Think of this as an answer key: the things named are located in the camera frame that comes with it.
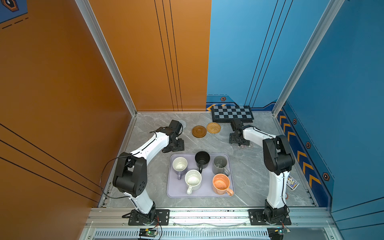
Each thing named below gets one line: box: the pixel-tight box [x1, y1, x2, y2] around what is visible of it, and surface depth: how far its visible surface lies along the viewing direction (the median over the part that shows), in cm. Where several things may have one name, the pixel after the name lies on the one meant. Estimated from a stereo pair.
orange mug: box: [212, 173, 234, 196], surface depth 84 cm
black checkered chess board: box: [211, 105, 255, 123], surface depth 118 cm
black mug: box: [194, 151, 211, 174], surface depth 87 cm
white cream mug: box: [184, 169, 202, 196], surface depth 81 cm
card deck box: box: [286, 175, 300, 191], surface depth 84 cm
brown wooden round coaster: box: [192, 125, 207, 138], surface depth 110 cm
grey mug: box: [212, 155, 230, 177], surface depth 84 cm
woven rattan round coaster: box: [206, 122, 221, 134], surface depth 111 cm
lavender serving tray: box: [166, 153, 236, 199], surface depth 85 cm
